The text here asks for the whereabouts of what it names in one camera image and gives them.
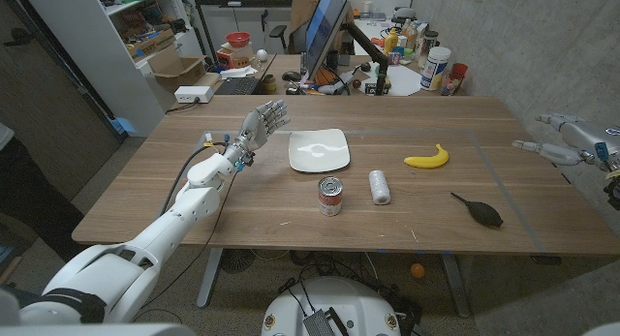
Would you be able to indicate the black computer monitor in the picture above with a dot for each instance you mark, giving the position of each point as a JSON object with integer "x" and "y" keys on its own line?
{"x": 323, "y": 28}

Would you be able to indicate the red bowl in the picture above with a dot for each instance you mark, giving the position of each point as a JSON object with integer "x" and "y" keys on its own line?
{"x": 238, "y": 38}

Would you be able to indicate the tan jacket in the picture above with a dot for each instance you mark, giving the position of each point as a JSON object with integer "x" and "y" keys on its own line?
{"x": 302, "y": 11}

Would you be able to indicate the small white ball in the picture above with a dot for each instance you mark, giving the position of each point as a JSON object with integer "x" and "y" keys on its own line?
{"x": 262, "y": 54}

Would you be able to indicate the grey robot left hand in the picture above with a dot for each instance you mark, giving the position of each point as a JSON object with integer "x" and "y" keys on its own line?
{"x": 259, "y": 125}

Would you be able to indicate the white canister with blue label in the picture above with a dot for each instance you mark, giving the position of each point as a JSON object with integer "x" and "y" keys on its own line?
{"x": 435, "y": 69}

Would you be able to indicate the person in black trousers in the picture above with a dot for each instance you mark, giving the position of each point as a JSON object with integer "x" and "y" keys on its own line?
{"x": 34, "y": 200}

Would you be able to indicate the black keyboard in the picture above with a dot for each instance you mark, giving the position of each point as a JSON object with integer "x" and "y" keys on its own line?
{"x": 237, "y": 86}

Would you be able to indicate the open cardboard box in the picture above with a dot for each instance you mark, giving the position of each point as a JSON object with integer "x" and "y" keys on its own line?
{"x": 176, "y": 70}

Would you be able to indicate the white table leg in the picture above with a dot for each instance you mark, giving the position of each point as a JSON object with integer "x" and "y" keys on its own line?
{"x": 209, "y": 278}
{"x": 456, "y": 285}

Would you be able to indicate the red cup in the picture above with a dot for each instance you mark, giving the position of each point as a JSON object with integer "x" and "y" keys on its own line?
{"x": 459, "y": 70}

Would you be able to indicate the small orange basketball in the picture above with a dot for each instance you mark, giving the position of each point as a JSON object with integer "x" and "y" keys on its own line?
{"x": 325, "y": 76}

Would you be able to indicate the black computer mouse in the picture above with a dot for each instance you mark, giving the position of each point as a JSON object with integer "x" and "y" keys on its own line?
{"x": 291, "y": 76}

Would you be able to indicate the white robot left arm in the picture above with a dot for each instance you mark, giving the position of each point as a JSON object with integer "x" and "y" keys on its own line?
{"x": 145, "y": 249}

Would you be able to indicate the white twine spool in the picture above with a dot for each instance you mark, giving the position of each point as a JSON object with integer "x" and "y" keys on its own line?
{"x": 380, "y": 187}

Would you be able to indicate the black lidded jar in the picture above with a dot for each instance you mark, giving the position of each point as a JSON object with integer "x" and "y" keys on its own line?
{"x": 430, "y": 43}

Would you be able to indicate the white shelf unit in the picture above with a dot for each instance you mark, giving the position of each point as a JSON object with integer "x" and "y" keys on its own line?
{"x": 97, "y": 60}

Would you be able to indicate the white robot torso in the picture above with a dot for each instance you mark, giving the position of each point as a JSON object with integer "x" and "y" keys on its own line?
{"x": 334, "y": 302}

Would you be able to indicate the white square plate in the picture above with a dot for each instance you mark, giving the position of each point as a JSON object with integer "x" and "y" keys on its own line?
{"x": 319, "y": 151}

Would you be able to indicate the black rubber air blower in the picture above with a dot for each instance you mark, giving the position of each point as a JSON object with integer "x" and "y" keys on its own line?
{"x": 484, "y": 215}

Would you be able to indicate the white power box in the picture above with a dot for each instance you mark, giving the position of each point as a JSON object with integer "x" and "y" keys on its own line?
{"x": 194, "y": 94}

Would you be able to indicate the yellow mustard bottle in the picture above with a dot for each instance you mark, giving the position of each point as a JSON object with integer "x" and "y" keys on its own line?
{"x": 390, "y": 41}

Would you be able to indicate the white paper sheet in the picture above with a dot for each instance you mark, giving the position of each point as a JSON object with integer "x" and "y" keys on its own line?
{"x": 402, "y": 80}

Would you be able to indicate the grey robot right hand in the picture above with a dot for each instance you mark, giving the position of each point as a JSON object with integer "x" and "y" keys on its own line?
{"x": 588, "y": 137}

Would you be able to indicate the orange ball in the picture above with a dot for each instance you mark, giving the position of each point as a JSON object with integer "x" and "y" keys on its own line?
{"x": 418, "y": 270}

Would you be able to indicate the red and white soup can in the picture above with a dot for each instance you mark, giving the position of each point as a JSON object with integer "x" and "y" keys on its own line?
{"x": 330, "y": 198}

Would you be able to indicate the yellow banana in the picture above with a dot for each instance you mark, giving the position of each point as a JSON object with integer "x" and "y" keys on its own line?
{"x": 428, "y": 161}

